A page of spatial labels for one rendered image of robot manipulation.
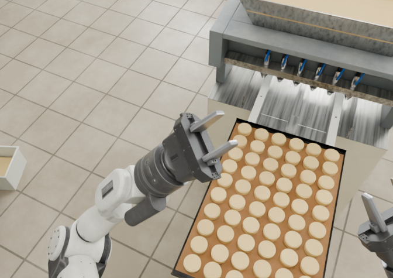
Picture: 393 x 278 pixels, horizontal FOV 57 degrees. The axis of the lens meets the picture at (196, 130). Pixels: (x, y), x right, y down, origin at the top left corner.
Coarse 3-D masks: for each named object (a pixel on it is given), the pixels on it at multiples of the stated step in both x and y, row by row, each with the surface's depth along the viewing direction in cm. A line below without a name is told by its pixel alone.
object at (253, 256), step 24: (264, 144) 128; (288, 144) 128; (240, 168) 122; (312, 192) 116; (336, 192) 116; (240, 216) 111; (264, 216) 111; (288, 216) 111; (216, 240) 107; (264, 240) 107
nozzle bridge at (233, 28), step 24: (216, 24) 125; (240, 24) 125; (216, 48) 128; (240, 48) 135; (264, 48) 120; (288, 48) 117; (312, 48) 117; (336, 48) 117; (216, 72) 152; (264, 72) 133; (288, 72) 130; (312, 72) 130; (360, 72) 113; (384, 72) 110; (360, 96) 125; (384, 96) 122; (384, 120) 137
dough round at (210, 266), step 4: (208, 264) 100; (212, 264) 100; (216, 264) 100; (204, 268) 100; (208, 268) 100; (212, 268) 100; (216, 268) 100; (220, 268) 100; (204, 272) 99; (208, 272) 99; (212, 272) 99; (216, 272) 99; (220, 272) 99; (204, 276) 100; (208, 276) 98; (212, 276) 98; (216, 276) 98
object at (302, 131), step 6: (258, 120) 143; (264, 120) 143; (270, 120) 143; (276, 120) 143; (282, 120) 143; (270, 126) 141; (276, 126) 141; (282, 126) 141; (300, 126) 141; (300, 132) 139; (306, 132) 139; (312, 132) 139; (318, 132) 139; (324, 132) 139; (306, 138) 137; (312, 138) 137; (318, 138) 137; (324, 138) 137
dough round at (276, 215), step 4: (272, 208) 111; (276, 208) 111; (280, 208) 111; (268, 212) 110; (272, 212) 110; (276, 212) 110; (280, 212) 110; (268, 216) 110; (272, 216) 109; (276, 216) 109; (280, 216) 109; (284, 216) 109; (272, 220) 109; (276, 220) 108; (280, 220) 108; (276, 224) 109
